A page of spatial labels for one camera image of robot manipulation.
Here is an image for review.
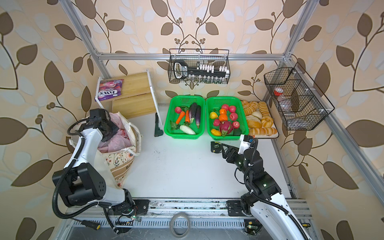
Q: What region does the grey tape roll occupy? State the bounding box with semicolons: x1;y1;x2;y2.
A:
169;212;192;239

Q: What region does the white radish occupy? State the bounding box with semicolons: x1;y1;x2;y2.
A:
180;125;196;135

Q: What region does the bread tray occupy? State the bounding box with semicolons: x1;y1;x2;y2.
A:
241;100;279;139

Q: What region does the right black wire basket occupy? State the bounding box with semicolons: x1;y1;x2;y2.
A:
264;63;335;131

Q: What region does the right green fruit basket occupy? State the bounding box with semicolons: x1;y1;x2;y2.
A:
206;97;249;141

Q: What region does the back black wire basket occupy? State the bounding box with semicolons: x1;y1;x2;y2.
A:
168;48;231;86

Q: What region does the orange fruit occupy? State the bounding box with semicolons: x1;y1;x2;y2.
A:
219;109;228;122

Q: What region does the purple Fox's candy bag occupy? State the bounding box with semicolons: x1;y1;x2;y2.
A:
97;79;124;101

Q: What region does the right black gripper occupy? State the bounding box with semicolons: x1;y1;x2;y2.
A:
222;142;252;181

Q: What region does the dark green clamp stand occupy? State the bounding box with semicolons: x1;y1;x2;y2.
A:
154;113;164;137

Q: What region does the pink dragon fruit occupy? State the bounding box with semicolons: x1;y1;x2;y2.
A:
219;121;234;137

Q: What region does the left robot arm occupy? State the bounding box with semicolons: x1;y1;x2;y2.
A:
52;109;144;219

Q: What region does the left green vegetable basket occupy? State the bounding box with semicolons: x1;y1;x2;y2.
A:
164;96;205;140

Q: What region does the cream canvas tote bag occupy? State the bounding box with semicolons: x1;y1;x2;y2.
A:
78;113;142;189

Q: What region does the pink plastic grocery bag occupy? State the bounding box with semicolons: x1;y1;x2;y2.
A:
98;113;132;153

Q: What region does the black wire basket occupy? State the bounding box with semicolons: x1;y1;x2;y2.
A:
168;48;231;86
264;63;335;131

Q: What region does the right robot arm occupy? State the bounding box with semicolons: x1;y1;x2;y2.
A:
215;135;311;240

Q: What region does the black yellow screwdriver left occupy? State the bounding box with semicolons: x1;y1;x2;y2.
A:
72;218;101;230

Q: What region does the white wooden shelf rack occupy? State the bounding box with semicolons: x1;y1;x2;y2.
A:
94;70;163;126

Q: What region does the purple eggplant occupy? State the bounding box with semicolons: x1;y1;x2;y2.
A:
195;106;202;129

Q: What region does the black yellow tape measure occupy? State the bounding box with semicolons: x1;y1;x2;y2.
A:
211;142;222;154

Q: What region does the orange carrot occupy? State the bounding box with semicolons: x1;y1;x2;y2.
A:
176;111;186;125

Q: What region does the yellow lemon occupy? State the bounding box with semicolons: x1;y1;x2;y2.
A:
209;112;219;120

